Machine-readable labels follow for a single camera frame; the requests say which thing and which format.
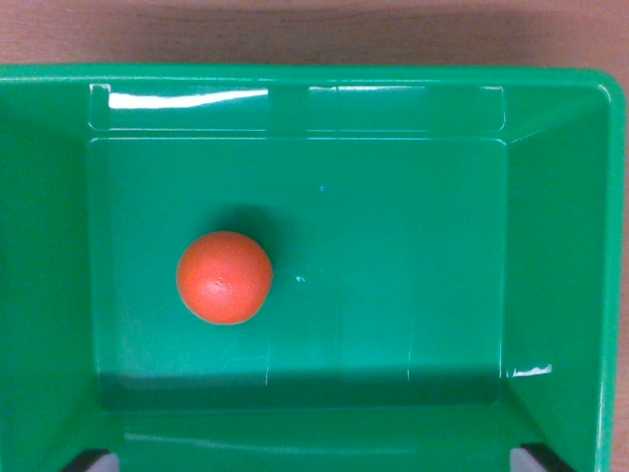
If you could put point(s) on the orange round fruit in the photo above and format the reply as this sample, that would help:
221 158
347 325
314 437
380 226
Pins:
224 277

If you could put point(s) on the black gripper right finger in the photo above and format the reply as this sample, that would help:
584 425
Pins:
535 460

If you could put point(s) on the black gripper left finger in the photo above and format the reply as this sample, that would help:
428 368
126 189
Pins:
96 462

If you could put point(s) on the green plastic bin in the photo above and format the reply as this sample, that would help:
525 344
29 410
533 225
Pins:
373 275

